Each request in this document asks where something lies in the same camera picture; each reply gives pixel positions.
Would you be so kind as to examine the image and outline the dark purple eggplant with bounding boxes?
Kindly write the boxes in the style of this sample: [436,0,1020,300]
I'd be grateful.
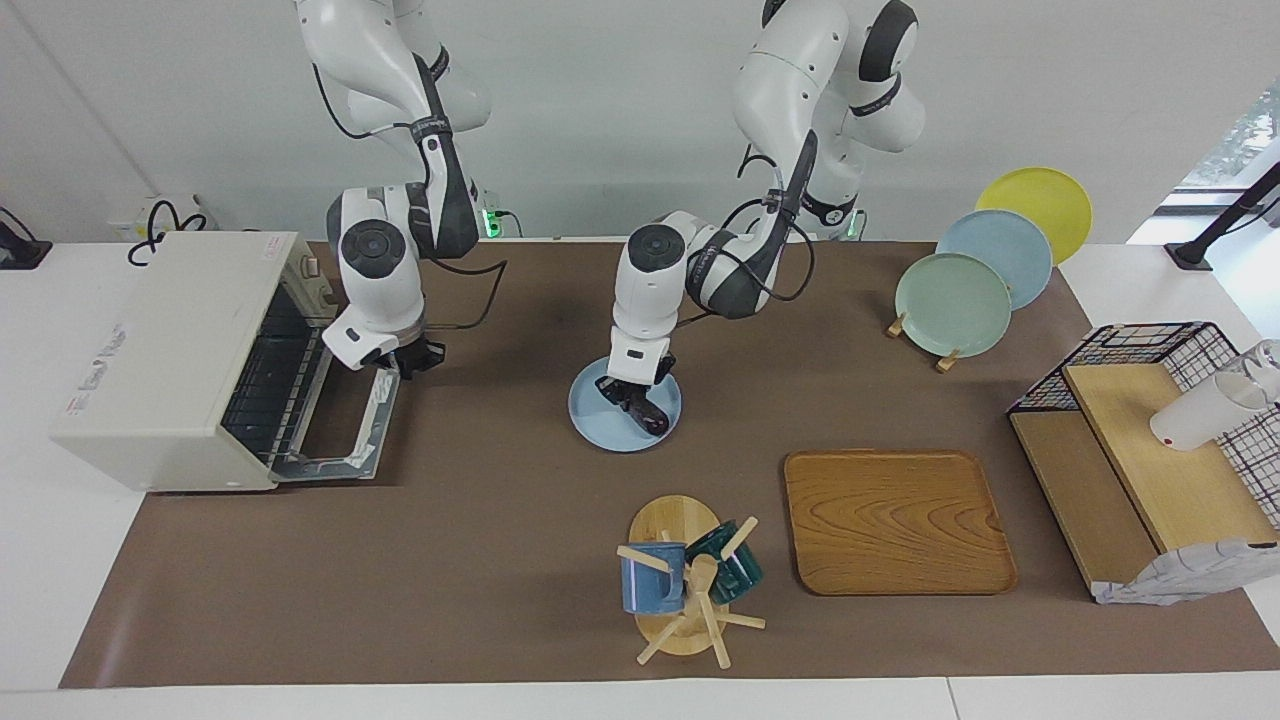
[612,385,670,437]

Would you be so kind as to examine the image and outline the light blue plate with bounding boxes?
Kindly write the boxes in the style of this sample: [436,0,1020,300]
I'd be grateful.
[567,355,684,454]

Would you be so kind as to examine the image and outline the glass oven door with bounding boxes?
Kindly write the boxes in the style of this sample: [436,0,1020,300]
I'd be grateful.
[268,365,401,483]

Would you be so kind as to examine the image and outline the white toaster oven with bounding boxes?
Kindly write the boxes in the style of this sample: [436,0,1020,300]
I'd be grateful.
[50,232,341,493]

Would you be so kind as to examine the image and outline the wooden mug tree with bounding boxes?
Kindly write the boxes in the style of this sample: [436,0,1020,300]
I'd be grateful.
[616,494,767,669]

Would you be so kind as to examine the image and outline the brown table mat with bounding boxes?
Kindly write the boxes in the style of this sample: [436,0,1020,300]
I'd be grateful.
[58,240,1280,689]

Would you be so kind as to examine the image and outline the blue mug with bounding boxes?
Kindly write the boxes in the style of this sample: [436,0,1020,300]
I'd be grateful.
[620,541,689,615]

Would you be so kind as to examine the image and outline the dark green mug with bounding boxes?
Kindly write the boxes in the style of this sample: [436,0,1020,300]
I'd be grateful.
[684,520,765,605]

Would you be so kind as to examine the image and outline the brown wooden tray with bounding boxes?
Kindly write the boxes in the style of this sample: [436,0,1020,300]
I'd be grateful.
[783,449,1019,597]

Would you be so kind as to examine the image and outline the wooden plate rack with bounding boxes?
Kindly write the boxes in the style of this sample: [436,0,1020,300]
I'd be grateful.
[886,312,961,374]

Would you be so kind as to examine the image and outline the white power adapter box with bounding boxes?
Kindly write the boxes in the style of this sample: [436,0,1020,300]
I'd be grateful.
[108,195,206,243]

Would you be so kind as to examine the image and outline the mint green plate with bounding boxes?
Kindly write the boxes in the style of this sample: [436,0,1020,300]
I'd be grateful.
[894,252,1013,359]

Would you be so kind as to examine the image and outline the pale blue upright plate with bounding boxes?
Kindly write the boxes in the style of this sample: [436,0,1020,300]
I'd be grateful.
[936,210,1054,311]

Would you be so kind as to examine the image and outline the yellow plate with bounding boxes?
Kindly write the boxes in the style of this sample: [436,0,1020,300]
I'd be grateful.
[975,166,1093,266]

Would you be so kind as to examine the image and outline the light wooden stepped shelf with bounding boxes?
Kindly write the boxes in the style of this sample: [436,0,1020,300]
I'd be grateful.
[1008,362,1280,601]

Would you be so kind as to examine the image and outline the white paper cup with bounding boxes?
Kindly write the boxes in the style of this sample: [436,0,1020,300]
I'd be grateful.
[1149,372,1269,453]

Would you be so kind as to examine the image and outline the white checkered cloth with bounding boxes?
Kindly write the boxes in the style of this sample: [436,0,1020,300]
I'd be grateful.
[1092,538,1280,606]

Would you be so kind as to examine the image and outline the clear drinking glass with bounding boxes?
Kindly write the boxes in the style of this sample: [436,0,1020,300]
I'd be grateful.
[1240,339,1280,401]

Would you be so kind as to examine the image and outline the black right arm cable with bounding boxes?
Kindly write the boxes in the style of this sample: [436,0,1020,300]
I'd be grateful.
[312,62,509,331]

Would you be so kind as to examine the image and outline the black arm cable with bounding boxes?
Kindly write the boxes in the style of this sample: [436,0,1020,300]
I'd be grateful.
[680,145,817,326]
[312,62,509,331]

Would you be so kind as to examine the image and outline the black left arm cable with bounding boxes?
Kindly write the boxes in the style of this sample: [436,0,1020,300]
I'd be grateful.
[680,145,817,326]

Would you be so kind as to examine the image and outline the black coiled cable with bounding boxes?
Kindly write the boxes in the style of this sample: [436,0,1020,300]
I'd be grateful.
[127,200,209,266]

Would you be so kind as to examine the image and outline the black clamp mount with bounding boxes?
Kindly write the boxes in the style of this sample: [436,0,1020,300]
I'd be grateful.
[0,205,53,271]

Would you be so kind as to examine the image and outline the black wire basket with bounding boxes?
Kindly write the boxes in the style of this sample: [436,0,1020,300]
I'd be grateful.
[1007,321,1280,531]

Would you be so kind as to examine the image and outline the black camera stand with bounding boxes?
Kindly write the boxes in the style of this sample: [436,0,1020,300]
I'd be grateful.
[1165,160,1280,271]

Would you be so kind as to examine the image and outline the window with dark frame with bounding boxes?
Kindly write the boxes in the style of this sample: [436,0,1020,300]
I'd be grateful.
[1170,80,1280,216]

